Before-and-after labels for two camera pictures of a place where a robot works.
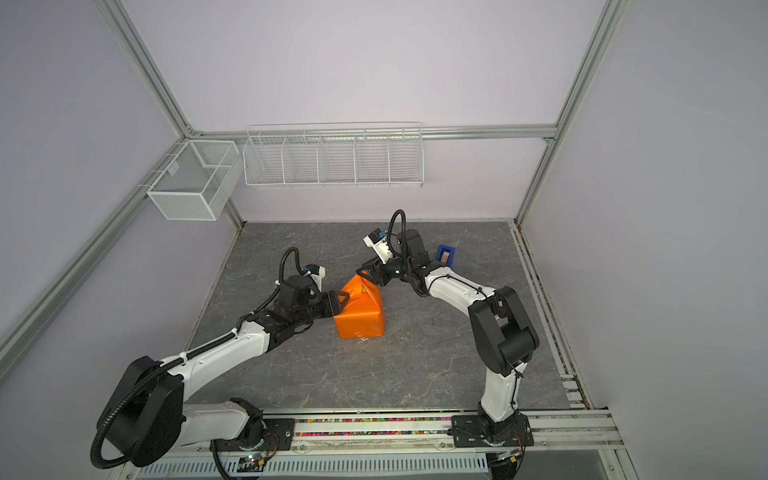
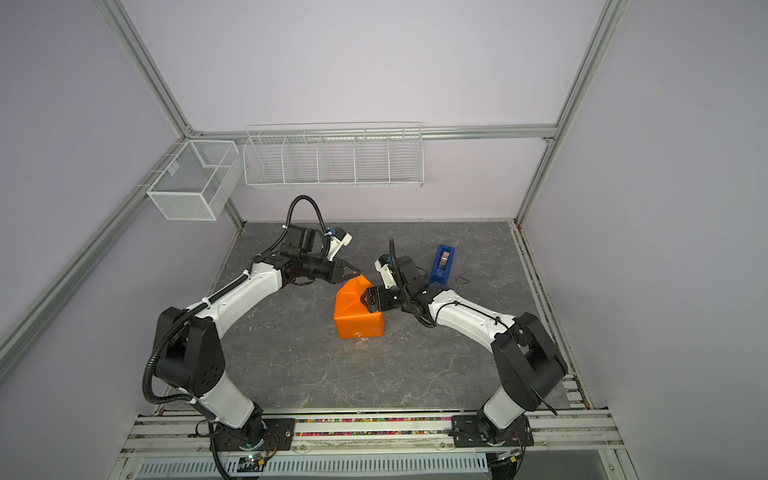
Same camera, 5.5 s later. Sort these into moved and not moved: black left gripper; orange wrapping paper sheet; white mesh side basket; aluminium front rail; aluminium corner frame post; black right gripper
Moved: black right gripper; black left gripper
Not moved: white mesh side basket; aluminium corner frame post; aluminium front rail; orange wrapping paper sheet
